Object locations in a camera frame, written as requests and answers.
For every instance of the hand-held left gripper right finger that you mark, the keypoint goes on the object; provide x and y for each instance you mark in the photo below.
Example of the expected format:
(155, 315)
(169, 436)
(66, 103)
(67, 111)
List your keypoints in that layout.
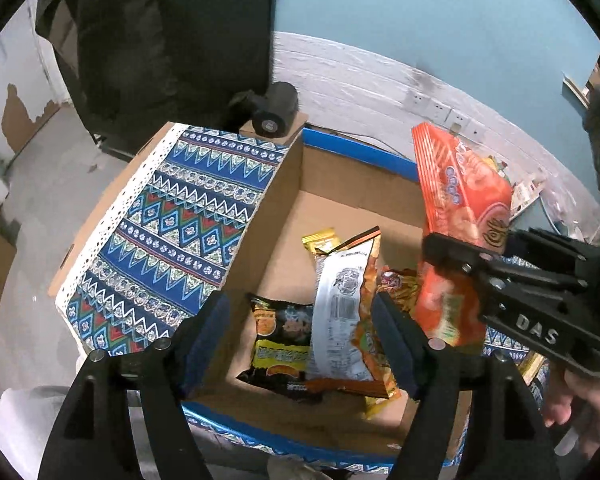
(395, 340)

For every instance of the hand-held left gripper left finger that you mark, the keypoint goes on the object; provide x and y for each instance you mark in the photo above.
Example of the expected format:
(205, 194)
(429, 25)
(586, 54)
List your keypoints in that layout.
(207, 340)

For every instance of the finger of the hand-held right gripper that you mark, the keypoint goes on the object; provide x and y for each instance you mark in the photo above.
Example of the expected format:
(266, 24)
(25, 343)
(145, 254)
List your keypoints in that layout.
(460, 255)
(555, 250)

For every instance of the small orange snack packet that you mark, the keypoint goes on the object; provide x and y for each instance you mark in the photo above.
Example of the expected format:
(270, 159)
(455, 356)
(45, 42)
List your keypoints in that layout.
(397, 285)

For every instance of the red-orange biscuit packet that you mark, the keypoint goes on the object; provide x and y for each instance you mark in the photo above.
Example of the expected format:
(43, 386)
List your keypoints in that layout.
(455, 195)

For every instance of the white and orange snack packet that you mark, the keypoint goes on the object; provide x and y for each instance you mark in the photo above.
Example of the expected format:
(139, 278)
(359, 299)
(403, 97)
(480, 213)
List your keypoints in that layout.
(340, 310)

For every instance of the black and yellow snack packet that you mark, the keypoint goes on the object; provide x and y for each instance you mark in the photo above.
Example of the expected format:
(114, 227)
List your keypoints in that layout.
(280, 350)

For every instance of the long golden yellow packet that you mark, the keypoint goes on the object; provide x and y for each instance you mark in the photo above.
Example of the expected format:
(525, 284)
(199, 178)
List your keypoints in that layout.
(320, 241)

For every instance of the cardboard box with blue rim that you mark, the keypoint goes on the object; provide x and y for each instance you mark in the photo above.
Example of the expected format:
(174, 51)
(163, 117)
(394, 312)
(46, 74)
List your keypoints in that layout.
(330, 175)

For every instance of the person's right hand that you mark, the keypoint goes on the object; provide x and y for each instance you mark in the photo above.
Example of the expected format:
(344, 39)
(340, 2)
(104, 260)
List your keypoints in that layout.
(590, 410)

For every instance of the white paper carton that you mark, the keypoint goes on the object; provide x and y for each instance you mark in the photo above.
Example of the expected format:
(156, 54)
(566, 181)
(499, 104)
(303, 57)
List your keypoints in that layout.
(526, 195)

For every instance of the blue patterned tablecloth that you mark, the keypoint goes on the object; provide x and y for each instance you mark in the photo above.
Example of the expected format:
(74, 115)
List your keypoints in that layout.
(180, 240)

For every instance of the white plastic bag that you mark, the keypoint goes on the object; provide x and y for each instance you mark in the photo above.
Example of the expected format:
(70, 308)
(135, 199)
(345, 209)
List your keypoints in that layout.
(25, 420)

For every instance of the small brown cardboard box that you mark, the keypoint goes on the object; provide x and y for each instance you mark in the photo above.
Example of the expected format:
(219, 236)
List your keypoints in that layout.
(292, 127)

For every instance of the black backdrop cloth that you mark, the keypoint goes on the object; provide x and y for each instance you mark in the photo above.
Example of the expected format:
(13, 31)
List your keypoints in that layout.
(170, 35)

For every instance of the white wall socket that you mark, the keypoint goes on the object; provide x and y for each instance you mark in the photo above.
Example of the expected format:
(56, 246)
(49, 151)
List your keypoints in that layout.
(457, 120)
(414, 98)
(475, 132)
(438, 108)

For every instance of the white wall shelf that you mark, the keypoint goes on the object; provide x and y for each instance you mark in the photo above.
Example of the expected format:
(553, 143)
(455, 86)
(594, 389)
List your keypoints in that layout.
(576, 87)

